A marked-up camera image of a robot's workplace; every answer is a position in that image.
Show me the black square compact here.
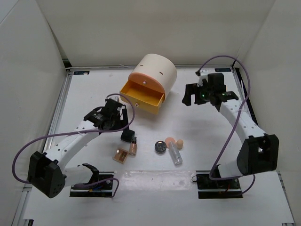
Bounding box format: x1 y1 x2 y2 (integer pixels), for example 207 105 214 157
120 129 135 143

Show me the clear plastic bottle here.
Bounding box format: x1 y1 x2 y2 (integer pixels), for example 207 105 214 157
169 141 183 165

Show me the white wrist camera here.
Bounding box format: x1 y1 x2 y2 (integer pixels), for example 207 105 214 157
109 96 120 102
195 69 209 87

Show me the beige foundation bottle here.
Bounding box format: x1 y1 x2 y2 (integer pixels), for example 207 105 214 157
129 137 137 156

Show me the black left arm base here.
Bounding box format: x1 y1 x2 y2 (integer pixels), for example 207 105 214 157
69 163 120 198

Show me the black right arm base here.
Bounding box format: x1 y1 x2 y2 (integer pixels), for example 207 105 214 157
191 173 243 199

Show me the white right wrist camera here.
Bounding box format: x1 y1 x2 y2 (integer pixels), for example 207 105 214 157
195 69 209 87

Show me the tan makeup sponge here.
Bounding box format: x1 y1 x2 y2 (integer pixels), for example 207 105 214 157
176 139 184 150

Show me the pink makeup sponge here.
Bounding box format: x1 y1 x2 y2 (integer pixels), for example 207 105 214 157
165 137 176 149

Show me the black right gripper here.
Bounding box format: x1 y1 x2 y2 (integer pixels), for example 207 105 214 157
182 82 214 106

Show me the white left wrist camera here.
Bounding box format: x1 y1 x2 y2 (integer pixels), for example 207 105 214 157
109 96 120 102

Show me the brown eyeshadow palette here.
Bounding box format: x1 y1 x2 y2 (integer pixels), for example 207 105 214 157
112 148 129 164

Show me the cream round drawer organizer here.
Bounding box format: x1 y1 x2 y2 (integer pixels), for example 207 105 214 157
131 54 177 96

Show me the yellow drawer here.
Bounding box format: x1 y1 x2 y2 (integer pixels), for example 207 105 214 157
120 80 165 114

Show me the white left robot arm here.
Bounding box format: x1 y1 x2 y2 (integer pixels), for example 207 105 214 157
27 98 129 198

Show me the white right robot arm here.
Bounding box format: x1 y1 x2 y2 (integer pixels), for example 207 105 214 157
182 73 279 188

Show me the round black compact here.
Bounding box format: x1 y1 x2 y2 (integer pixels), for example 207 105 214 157
154 141 167 154

